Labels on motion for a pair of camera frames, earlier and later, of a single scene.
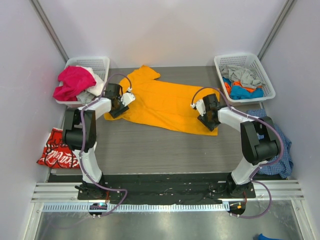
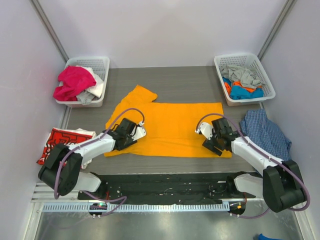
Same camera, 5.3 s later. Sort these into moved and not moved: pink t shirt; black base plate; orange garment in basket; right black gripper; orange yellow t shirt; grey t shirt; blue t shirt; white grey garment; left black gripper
Moved: orange yellow t shirt; left black gripper; right black gripper
Not moved: pink t shirt; black base plate; grey t shirt; blue t shirt; white grey garment; orange garment in basket
